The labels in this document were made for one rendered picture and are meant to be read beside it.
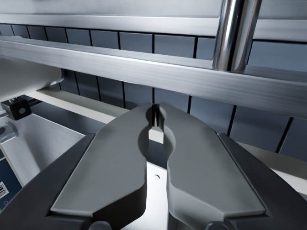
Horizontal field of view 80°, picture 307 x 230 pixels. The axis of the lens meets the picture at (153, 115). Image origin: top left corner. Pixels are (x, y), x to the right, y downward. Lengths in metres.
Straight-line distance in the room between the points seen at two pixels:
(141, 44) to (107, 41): 0.04
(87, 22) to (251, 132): 0.19
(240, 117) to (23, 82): 0.22
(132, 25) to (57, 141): 0.27
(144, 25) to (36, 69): 0.14
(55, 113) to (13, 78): 0.16
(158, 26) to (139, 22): 0.02
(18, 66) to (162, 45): 0.15
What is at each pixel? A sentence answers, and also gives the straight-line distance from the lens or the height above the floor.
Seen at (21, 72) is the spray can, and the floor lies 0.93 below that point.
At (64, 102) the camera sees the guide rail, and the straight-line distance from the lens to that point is 0.23.
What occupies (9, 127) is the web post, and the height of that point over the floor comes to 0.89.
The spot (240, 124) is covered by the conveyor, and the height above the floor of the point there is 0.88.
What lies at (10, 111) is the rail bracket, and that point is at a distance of 0.37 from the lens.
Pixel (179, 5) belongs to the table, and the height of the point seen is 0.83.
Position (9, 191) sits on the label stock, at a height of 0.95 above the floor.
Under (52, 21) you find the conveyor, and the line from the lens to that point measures 0.27.
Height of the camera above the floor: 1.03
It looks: 49 degrees down
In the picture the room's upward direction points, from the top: 131 degrees counter-clockwise
